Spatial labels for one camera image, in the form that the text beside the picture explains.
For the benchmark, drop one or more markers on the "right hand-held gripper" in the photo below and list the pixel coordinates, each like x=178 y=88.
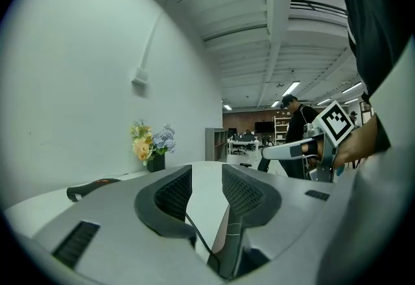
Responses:
x=337 y=123

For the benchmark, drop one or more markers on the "black office chair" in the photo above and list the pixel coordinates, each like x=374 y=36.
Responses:
x=239 y=147

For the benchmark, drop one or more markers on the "black flower vase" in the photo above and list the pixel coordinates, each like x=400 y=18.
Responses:
x=156 y=163

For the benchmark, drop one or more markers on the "white wall junction box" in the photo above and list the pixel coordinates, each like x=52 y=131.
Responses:
x=140 y=76

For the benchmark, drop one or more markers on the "grey hair dryer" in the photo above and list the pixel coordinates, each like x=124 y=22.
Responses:
x=234 y=238

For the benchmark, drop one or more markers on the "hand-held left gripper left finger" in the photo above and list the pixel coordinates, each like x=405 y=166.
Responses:
x=147 y=209

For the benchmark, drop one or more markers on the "person's black jacket torso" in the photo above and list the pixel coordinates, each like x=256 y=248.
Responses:
x=369 y=18

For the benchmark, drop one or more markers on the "black power strip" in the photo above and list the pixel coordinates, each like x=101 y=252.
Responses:
x=89 y=188

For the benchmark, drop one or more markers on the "person's right hand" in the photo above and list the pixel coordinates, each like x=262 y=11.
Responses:
x=358 y=141

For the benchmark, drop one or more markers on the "white open shelf rack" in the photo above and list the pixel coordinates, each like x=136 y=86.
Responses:
x=281 y=129

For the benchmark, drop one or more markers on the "grey shelving cabinet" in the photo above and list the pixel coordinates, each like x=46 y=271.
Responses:
x=215 y=144

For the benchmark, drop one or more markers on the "black wall monitor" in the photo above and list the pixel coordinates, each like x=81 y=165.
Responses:
x=263 y=127

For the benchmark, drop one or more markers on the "white wall conduit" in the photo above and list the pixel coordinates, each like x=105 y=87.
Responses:
x=149 y=44

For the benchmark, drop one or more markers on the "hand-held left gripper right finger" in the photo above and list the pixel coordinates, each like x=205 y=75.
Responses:
x=270 y=204

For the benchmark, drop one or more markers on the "yellow and blue flower bouquet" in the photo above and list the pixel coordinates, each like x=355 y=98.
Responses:
x=146 y=144

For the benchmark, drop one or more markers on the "white office desk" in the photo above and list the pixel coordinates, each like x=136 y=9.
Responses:
x=248 y=143

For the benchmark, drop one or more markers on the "person's right forearm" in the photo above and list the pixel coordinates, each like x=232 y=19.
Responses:
x=400 y=105

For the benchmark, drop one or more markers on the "long ceiling light strip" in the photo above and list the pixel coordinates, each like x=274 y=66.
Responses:
x=290 y=88
x=323 y=101
x=351 y=87

